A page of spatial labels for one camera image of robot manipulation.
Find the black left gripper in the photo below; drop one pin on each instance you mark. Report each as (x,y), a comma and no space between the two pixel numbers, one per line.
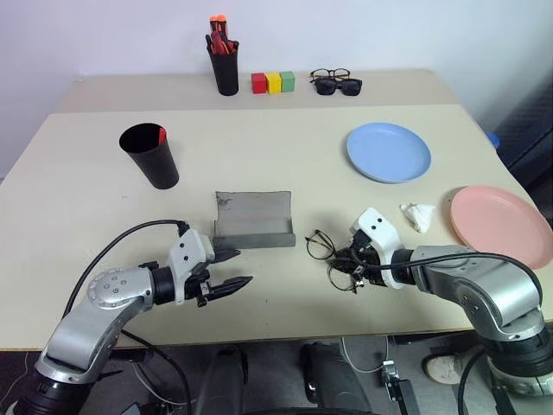
(202,283)

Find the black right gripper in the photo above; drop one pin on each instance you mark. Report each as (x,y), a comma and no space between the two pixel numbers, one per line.
(367,255)

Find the thin gold-rimmed glasses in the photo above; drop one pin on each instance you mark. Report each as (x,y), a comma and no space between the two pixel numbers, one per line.
(322,246)

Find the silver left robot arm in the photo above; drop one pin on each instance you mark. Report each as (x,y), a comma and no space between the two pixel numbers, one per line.
(108,289)

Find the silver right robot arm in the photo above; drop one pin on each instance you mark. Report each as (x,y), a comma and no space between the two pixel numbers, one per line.
(475,285)

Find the open grey glasses case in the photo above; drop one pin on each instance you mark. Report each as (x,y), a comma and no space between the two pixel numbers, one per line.
(255,218)

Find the wide black cup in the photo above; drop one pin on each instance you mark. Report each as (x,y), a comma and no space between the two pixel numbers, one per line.
(157,166)

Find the black-rimmed clear glasses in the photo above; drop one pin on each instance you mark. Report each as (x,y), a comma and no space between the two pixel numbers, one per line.
(332,73)

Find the tall narrow black cup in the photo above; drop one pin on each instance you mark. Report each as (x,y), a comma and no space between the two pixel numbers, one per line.
(224,71)

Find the crumpled white tissue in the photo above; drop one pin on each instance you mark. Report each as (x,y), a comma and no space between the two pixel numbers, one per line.
(418,215)

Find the dark rounded robot leg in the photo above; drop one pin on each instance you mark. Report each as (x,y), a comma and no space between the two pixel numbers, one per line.
(222,380)
(337,380)

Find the light blue plate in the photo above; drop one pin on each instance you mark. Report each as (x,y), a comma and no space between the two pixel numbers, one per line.
(389,151)

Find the white shoe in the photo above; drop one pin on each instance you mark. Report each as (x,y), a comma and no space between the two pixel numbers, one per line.
(443,368)

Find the pink plate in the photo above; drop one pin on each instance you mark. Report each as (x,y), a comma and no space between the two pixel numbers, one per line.
(497,225)

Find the black sunglasses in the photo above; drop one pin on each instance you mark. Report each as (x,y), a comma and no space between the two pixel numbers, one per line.
(325,87)

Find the red wooden block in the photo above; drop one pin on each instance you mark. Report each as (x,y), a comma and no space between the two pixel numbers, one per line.
(258,83)

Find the blue round object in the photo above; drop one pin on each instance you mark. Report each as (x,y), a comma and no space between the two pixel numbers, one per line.
(493,140)

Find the yellow wooden block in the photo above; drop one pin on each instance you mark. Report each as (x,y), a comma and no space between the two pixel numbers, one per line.
(273,83)

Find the green wooden block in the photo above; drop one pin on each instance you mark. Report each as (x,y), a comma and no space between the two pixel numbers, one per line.
(287,81)

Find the black chair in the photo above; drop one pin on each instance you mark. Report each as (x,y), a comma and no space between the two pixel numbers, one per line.
(531,134)

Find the red and black marker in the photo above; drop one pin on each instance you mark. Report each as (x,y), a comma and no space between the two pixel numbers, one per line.
(218,45)

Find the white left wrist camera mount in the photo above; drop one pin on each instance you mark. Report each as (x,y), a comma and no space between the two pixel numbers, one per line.
(186,253)

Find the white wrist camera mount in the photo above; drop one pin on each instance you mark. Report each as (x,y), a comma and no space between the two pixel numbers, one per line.
(376,227)
(186,253)

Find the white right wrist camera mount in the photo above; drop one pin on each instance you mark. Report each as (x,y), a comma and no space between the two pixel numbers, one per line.
(376,227)

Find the metal table leg bracket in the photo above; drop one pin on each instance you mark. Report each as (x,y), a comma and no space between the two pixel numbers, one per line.
(395,384)

